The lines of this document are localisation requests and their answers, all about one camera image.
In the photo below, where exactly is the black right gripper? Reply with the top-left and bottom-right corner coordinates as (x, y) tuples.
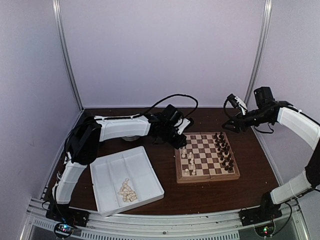
(222, 108), (273, 133)

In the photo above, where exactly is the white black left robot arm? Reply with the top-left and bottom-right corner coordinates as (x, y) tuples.
(49, 104), (194, 222)

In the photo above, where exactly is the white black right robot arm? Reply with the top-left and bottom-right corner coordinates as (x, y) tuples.
(222, 86), (320, 221)

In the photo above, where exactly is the row of dark chess pieces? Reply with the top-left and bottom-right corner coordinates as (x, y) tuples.
(213, 132), (235, 174)

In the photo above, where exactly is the wooden chess board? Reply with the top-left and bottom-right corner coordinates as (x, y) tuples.
(174, 132), (241, 184)

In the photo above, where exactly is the pile of white chess pieces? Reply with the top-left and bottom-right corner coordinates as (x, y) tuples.
(117, 178), (138, 203)

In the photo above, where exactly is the white scalloped bowl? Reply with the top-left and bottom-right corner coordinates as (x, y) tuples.
(122, 135), (140, 142)

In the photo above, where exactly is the white compartment tray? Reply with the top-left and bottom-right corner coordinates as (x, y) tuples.
(90, 146), (165, 217)

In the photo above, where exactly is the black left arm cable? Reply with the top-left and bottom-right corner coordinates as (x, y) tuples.
(62, 93), (199, 161)

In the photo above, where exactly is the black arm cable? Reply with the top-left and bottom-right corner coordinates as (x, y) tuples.
(62, 93), (199, 161)
(272, 197), (293, 223)

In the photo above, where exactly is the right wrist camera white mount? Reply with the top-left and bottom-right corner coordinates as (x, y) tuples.
(227, 93), (248, 115)

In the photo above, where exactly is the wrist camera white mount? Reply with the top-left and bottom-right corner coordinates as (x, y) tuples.
(227, 93), (248, 115)
(174, 117), (194, 135)

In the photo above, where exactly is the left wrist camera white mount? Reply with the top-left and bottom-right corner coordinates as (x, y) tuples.
(174, 117), (194, 135)

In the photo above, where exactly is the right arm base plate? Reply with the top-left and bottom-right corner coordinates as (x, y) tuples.
(239, 206), (283, 226)

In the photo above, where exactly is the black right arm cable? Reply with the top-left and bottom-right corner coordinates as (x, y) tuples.
(272, 197), (293, 223)

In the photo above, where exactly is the aluminium front frame rail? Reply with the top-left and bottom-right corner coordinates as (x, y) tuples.
(19, 192), (308, 240)

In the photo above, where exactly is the right aluminium corner post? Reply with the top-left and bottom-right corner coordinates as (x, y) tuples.
(244, 0), (273, 105)

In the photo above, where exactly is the aluminium corner post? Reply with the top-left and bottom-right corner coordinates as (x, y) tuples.
(52, 0), (84, 112)
(244, 0), (273, 105)

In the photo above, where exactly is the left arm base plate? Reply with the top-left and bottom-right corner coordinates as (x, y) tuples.
(45, 208), (90, 227)

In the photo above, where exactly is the left aluminium corner post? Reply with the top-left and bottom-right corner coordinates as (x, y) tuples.
(52, 0), (84, 112)

